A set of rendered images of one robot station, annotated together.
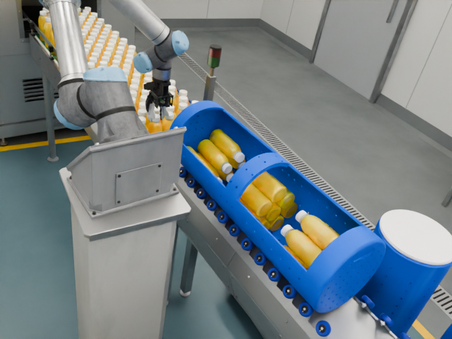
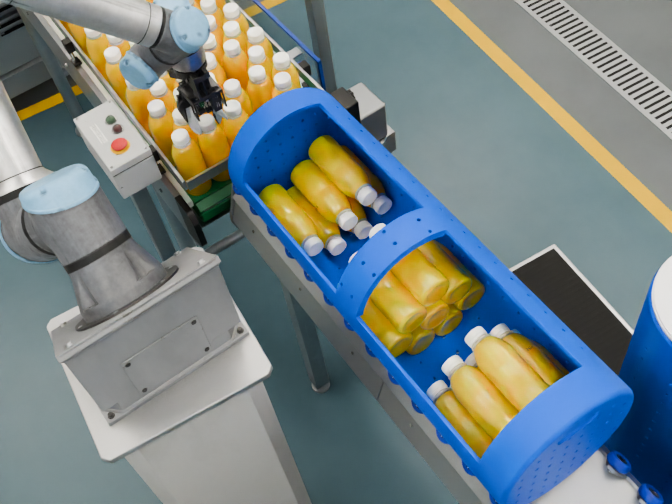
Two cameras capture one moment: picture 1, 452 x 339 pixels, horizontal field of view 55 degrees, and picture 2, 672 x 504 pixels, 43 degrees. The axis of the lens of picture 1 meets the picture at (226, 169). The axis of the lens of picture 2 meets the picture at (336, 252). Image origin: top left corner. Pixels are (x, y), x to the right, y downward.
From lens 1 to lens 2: 0.62 m
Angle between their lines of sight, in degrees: 23
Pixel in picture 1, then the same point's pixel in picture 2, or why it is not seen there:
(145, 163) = (166, 329)
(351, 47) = not seen: outside the picture
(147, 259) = (227, 439)
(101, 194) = (109, 394)
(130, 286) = (215, 473)
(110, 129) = (90, 293)
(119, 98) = (89, 235)
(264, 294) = (438, 458)
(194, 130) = (277, 146)
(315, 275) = (491, 473)
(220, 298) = not seen: hidden behind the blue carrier
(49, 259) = not seen: hidden behind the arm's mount
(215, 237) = (349, 349)
